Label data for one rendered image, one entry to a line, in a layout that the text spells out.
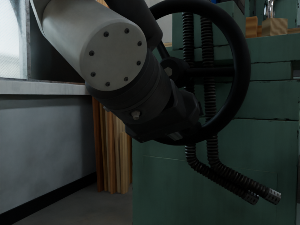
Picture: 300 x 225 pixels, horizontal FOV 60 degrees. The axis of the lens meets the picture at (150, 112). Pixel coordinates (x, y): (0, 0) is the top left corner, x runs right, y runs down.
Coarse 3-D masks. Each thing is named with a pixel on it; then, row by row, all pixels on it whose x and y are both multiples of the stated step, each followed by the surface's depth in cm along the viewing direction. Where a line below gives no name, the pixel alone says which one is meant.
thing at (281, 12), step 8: (280, 0) 85; (288, 0) 84; (296, 0) 82; (280, 8) 85; (288, 8) 84; (296, 8) 83; (280, 16) 85; (288, 16) 84; (296, 16) 83; (288, 24) 84; (296, 24) 83
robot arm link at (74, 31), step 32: (64, 0) 24; (128, 0) 25; (64, 32) 22; (96, 32) 20; (128, 32) 21; (160, 32) 30; (96, 64) 21; (128, 64) 23; (96, 96) 29; (128, 96) 28
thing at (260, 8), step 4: (256, 0) 91; (260, 0) 90; (264, 0) 90; (256, 4) 91; (260, 4) 90; (256, 8) 91; (260, 8) 90; (256, 12) 91; (260, 12) 91; (260, 16) 91; (260, 20) 91; (260, 24) 91
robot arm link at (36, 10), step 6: (30, 0) 26; (36, 0) 25; (42, 0) 25; (48, 0) 26; (96, 0) 28; (36, 6) 25; (42, 6) 26; (36, 12) 26; (42, 12) 26; (36, 18) 27; (42, 30) 27
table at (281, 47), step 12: (276, 36) 58; (288, 36) 57; (156, 48) 73; (168, 48) 71; (216, 48) 55; (228, 48) 54; (252, 48) 60; (264, 48) 59; (276, 48) 58; (288, 48) 57; (216, 60) 55; (228, 60) 55; (252, 60) 60; (264, 60) 59; (276, 60) 58; (288, 60) 57
